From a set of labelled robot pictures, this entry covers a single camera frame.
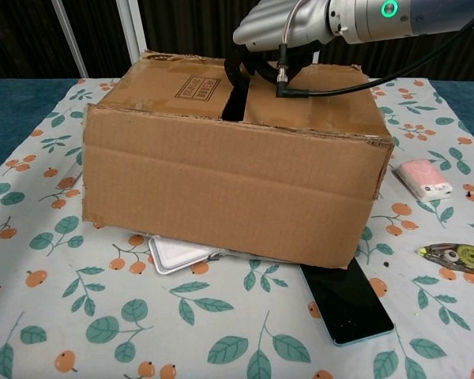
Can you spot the black smartphone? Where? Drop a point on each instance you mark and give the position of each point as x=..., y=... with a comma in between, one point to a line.
x=347, y=308

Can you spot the white plastic case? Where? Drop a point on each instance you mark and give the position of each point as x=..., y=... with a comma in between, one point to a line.
x=174, y=256

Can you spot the thin white frame post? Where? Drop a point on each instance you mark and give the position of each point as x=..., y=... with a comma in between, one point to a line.
x=69, y=39

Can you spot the transparent plastic ruler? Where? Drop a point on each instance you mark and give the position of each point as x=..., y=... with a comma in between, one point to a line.
x=68, y=179

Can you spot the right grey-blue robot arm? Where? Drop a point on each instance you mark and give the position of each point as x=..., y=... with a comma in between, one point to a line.
x=418, y=17

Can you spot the brown cardboard box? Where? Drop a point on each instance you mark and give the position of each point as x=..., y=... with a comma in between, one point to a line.
x=229, y=189

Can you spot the floral printed tablecloth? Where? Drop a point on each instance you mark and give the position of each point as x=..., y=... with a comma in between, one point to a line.
x=102, y=308

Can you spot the correction tape dispenser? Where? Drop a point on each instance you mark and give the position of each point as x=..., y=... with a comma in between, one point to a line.
x=458, y=258

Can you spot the wide white frame post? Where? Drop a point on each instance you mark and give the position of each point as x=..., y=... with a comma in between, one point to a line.
x=133, y=31

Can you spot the teal table cover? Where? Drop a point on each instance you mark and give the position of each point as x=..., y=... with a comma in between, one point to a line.
x=16, y=118

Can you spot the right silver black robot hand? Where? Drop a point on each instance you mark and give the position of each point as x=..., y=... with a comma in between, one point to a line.
x=272, y=23

